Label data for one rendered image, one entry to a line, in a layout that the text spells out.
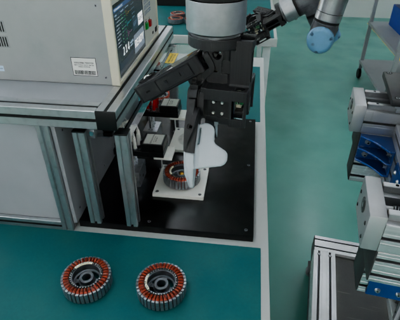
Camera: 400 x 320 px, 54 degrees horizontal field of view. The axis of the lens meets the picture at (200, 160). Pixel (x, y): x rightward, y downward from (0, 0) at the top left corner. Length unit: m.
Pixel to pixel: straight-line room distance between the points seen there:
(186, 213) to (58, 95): 0.45
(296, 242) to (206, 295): 1.26
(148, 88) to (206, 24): 0.13
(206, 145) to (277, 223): 1.72
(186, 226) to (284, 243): 1.13
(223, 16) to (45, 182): 0.71
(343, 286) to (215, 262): 0.84
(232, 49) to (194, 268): 0.61
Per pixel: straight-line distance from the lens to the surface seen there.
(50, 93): 0.99
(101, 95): 0.94
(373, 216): 0.82
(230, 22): 0.48
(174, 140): 1.38
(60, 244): 1.09
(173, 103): 1.32
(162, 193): 1.14
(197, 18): 0.49
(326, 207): 2.39
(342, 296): 1.70
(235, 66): 0.51
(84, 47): 0.97
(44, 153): 0.99
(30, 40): 1.03
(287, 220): 2.25
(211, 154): 0.53
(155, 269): 0.94
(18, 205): 1.16
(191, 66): 0.52
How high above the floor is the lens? 1.50
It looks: 34 degrees down
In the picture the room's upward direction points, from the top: straight up
